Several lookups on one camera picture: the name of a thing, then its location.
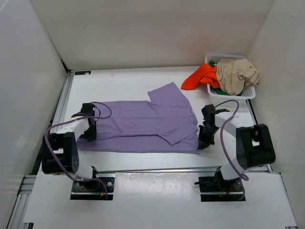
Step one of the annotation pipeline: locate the purple t shirt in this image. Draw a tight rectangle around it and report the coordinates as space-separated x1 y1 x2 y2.
77 83 198 154

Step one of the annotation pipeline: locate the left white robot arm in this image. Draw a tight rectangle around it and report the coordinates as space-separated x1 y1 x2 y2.
42 103 97 181

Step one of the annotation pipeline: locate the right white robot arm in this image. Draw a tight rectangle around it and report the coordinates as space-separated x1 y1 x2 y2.
198 104 276 183

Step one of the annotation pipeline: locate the blue label sticker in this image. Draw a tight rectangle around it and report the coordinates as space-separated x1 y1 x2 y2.
74 71 91 75

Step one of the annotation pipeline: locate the green t shirt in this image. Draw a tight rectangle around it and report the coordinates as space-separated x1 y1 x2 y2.
212 59 244 96

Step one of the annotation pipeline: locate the white plastic basket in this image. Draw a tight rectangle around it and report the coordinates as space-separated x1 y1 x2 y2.
205 53 256 100

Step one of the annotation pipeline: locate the orange t shirt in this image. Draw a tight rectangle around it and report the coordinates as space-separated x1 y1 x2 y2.
181 63 220 90

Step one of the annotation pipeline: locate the beige t shirt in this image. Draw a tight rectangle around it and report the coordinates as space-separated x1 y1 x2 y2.
216 59 260 95

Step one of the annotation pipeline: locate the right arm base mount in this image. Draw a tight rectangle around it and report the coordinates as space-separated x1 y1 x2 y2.
194 177 246 202

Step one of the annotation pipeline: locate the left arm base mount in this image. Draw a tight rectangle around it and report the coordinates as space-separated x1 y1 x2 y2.
70 173 115 201

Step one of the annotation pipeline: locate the aluminium frame rail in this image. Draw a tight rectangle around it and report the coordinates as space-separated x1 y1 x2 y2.
7 69 298 229

